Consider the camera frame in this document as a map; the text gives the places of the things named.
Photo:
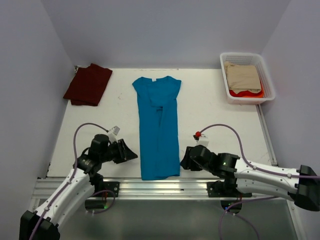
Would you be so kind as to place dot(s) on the beige folded t shirt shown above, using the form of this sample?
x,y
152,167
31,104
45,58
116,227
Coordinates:
x,y
236,72

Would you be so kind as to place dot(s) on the white plastic basket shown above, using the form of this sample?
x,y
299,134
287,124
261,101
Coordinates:
x,y
245,58

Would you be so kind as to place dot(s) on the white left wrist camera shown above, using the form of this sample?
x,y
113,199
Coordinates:
x,y
113,132

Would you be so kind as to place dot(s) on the red orange t shirt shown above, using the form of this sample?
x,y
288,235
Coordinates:
x,y
246,89

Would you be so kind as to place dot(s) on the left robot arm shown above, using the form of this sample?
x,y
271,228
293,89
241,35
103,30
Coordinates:
x,y
83,182

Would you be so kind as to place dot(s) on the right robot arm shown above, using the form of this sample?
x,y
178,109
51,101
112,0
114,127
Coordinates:
x,y
245,178

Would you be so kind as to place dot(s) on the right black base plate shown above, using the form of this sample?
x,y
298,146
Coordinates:
x,y
225,189

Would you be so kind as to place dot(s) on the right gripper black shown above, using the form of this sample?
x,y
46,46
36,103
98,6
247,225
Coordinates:
x,y
187,163

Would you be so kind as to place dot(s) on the blue t shirt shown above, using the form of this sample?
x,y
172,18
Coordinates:
x,y
158,127

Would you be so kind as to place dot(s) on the folded maroon t shirt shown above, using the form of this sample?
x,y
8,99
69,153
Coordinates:
x,y
88,85

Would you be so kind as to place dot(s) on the aluminium mounting rail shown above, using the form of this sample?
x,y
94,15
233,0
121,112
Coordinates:
x,y
185,189

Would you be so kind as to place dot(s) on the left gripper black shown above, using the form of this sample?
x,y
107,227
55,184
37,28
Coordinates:
x,y
125,153

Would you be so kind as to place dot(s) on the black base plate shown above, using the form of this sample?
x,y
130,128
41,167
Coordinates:
x,y
113,186
225,189

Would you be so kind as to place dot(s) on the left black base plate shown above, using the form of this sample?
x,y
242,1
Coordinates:
x,y
113,186

